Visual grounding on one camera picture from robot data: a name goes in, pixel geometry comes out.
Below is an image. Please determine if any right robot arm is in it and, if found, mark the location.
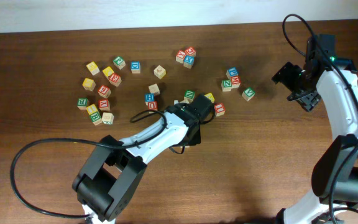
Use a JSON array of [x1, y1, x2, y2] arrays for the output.
[[272, 34, 358, 223]]

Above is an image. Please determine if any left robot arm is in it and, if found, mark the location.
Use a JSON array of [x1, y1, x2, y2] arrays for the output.
[[72, 95, 213, 223]]

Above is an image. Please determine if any green N block centre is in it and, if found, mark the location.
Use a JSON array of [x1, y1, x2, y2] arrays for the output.
[[184, 90, 195, 103]]

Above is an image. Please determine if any green n block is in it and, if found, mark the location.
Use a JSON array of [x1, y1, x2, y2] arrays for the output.
[[184, 90, 195, 103], [221, 80, 232, 92]]

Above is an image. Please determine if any red I block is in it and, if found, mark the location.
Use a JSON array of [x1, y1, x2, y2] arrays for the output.
[[214, 103, 226, 116]]

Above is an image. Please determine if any white blue T block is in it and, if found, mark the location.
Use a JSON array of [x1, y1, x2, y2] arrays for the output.
[[174, 100, 190, 106]]

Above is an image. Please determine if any green N block right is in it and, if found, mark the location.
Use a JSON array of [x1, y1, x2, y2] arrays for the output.
[[221, 80, 232, 92]]

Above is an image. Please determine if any red U block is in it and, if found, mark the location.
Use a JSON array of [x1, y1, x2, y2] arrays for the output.
[[147, 101, 158, 110]]

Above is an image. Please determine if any red M block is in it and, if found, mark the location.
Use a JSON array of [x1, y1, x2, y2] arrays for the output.
[[230, 76, 241, 88]]

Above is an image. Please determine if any blue X block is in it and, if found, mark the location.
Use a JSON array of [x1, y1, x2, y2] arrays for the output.
[[183, 55, 195, 68]]

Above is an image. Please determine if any blue H block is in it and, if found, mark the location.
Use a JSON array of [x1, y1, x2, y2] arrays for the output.
[[145, 93, 155, 105]]

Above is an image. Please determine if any blue P block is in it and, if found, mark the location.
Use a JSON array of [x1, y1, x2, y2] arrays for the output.
[[226, 67, 239, 79]]

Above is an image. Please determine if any green V block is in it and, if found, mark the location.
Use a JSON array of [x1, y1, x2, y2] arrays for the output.
[[242, 87, 255, 101]]

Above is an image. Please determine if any plain wood yellow block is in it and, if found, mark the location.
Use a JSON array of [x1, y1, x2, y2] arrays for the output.
[[154, 65, 167, 79]]

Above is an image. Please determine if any red Q block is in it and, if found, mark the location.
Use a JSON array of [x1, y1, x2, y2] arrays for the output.
[[185, 47, 196, 57]]

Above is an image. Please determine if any blue D block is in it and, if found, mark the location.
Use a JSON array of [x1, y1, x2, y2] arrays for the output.
[[131, 61, 141, 73]]

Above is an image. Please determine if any red E block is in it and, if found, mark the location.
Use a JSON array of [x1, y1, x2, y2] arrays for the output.
[[109, 73, 122, 87]]

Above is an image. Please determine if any plain wood green block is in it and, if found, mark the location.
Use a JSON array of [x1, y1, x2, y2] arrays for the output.
[[101, 112, 114, 124]]

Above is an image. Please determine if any green P block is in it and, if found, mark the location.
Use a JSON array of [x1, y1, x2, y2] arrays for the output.
[[113, 56, 126, 70]]

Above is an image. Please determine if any red 6 block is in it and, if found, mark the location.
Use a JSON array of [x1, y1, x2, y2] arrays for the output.
[[98, 85, 111, 98]]

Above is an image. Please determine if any yellow block beside E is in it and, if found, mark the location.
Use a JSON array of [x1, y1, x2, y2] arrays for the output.
[[102, 67, 114, 78]]

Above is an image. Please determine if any green B block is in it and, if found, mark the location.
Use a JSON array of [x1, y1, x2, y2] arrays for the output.
[[89, 112, 102, 126]]

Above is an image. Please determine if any yellow block above B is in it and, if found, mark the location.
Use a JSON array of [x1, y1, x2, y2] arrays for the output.
[[86, 104, 98, 115]]

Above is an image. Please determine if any yellow block upper left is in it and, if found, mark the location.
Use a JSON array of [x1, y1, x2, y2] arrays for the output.
[[86, 61, 100, 76]]

